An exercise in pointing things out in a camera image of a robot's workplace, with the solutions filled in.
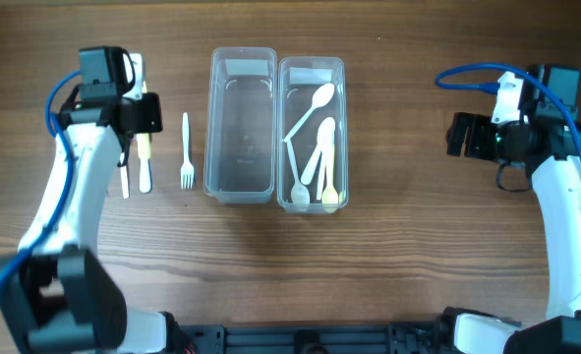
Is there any yellow plastic fork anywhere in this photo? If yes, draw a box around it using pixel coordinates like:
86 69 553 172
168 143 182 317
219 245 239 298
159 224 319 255
136 81 152 161

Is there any light blue plastic fork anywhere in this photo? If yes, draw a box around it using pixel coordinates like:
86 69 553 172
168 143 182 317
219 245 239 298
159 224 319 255
139 158 152 194

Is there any white fork tines up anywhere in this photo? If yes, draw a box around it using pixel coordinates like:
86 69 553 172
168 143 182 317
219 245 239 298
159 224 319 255
119 153 130 199

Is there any white fork container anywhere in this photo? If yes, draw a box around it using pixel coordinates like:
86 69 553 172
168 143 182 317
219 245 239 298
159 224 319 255
180 112 195 189

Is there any white slim plastic spoon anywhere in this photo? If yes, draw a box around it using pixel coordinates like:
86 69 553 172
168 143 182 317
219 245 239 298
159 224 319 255
286 141 310 206

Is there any yellow plastic spoon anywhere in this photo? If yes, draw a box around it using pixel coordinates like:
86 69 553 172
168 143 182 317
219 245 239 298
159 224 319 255
321 144 339 212

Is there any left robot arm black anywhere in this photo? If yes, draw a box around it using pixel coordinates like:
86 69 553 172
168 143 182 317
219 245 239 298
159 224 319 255
0 46 193 353

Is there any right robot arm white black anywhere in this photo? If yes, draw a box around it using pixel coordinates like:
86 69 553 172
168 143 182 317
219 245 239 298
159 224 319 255
428 63 581 353

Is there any left clear plastic container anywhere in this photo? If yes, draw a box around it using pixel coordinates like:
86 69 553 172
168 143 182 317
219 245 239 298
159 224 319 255
203 47 277 205

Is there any clear plastic container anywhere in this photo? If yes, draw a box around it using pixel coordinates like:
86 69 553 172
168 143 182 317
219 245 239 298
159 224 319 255
276 56 349 213
203 47 277 205

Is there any right clear plastic container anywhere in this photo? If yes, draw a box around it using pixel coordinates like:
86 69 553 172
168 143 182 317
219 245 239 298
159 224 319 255
276 56 349 213

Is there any left blue cable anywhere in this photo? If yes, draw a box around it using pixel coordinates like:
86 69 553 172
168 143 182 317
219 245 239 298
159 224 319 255
0 70 83 354

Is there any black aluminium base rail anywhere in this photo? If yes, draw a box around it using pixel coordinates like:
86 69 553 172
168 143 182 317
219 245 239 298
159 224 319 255
181 322 458 354

